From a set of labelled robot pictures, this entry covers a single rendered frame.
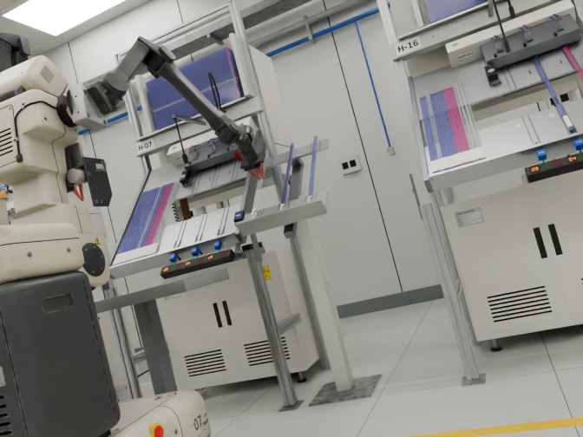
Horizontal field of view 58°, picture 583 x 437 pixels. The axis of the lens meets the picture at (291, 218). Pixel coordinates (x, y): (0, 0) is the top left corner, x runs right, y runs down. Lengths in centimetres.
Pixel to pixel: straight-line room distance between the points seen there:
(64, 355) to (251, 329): 134
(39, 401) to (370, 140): 316
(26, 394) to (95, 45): 432
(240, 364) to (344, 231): 174
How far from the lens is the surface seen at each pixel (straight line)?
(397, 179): 390
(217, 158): 256
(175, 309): 269
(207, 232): 224
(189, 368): 272
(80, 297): 136
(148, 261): 235
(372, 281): 398
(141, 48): 207
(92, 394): 135
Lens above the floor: 60
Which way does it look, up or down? 3 degrees up
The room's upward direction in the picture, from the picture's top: 15 degrees counter-clockwise
